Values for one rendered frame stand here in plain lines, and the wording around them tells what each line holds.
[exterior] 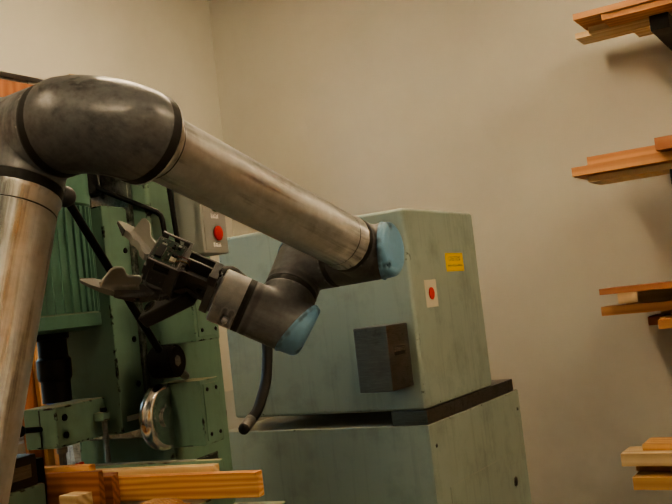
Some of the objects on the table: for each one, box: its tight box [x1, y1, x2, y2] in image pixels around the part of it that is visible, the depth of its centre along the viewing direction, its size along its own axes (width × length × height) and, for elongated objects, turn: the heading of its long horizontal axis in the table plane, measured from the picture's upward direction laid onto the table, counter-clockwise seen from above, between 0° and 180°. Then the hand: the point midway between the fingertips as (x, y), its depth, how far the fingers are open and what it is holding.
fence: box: [95, 458, 224, 471], centre depth 165 cm, size 60×2×6 cm
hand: (97, 252), depth 149 cm, fingers open, 14 cm apart
